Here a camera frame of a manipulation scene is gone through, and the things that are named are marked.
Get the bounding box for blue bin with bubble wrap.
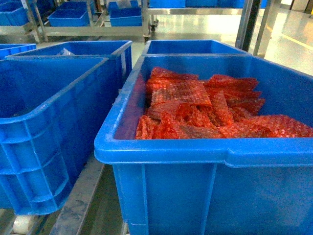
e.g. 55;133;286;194
94;54;313;235

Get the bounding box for blue bin behind right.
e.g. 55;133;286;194
142;40;251;55

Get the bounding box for blue bin behind left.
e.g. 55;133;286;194
6;40;133;89

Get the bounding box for blue bin front middle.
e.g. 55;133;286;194
0;58;117;215

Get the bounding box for steel shelf rack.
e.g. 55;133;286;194
25;0;261;235

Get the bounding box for red bubble wrap bags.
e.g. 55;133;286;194
135;67;313;140

